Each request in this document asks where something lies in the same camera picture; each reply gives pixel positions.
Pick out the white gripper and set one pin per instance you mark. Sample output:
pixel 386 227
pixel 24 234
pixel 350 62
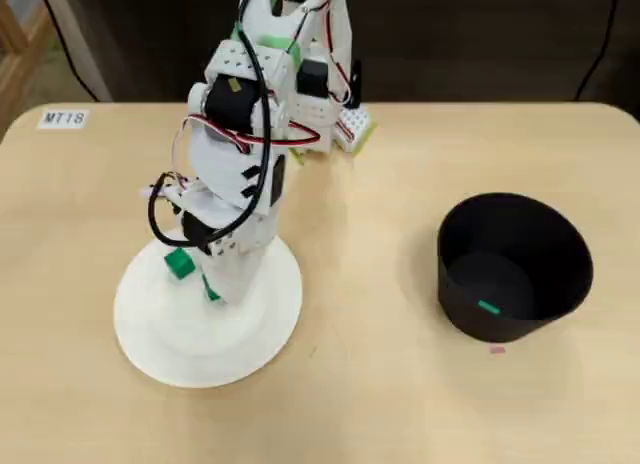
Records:
pixel 226 246

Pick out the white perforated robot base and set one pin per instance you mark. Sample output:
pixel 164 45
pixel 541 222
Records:
pixel 356 124

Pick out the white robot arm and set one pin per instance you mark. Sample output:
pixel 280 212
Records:
pixel 220 169

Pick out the white paper plate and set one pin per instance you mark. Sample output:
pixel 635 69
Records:
pixel 175 344

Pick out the black pot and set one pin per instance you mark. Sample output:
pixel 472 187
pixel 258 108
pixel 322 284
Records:
pixel 515 284

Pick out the green base mat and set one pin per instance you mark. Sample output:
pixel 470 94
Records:
pixel 300 159

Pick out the black table clamp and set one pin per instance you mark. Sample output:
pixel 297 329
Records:
pixel 356 84

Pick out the white MT18 label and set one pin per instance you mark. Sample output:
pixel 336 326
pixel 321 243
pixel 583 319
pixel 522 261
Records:
pixel 65 118

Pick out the green tape strip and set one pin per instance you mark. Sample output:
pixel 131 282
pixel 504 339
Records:
pixel 280 43

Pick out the small pink sticker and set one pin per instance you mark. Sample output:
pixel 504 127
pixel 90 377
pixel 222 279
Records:
pixel 497 350

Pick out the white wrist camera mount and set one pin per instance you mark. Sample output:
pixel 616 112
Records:
pixel 170 195

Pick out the light wooden frame furniture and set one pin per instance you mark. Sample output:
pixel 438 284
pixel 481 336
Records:
pixel 25 59

